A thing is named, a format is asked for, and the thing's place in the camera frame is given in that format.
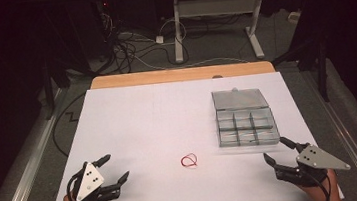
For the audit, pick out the aluminium floor rail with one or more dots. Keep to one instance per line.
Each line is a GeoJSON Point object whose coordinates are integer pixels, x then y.
{"type": "Point", "coordinates": [24, 183]}
{"type": "Point", "coordinates": [347, 136]}

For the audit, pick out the clear plastic compartment box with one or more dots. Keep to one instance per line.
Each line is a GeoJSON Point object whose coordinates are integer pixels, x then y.
{"type": "Point", "coordinates": [244, 120]}

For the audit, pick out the person's right hand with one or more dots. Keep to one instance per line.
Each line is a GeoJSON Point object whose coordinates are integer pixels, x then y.
{"type": "Point", "coordinates": [325, 194]}

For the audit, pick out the white table cover sheet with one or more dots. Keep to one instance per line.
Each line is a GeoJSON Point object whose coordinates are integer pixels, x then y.
{"type": "Point", "coordinates": [136, 135]}

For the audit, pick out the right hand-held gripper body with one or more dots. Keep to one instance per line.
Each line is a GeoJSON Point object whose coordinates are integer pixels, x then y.
{"type": "Point", "coordinates": [320, 161]}

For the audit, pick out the black metal stand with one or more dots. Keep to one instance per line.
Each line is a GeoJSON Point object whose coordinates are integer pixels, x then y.
{"type": "Point", "coordinates": [322, 72]}

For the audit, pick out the white metal desk frame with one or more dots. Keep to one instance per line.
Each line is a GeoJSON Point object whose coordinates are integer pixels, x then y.
{"type": "Point", "coordinates": [213, 7]}

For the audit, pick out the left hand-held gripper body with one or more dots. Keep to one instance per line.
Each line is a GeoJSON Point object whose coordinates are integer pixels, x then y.
{"type": "Point", "coordinates": [89, 182]}

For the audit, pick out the red rubber band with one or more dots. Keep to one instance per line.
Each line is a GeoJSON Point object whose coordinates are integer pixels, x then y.
{"type": "Point", "coordinates": [182, 162]}

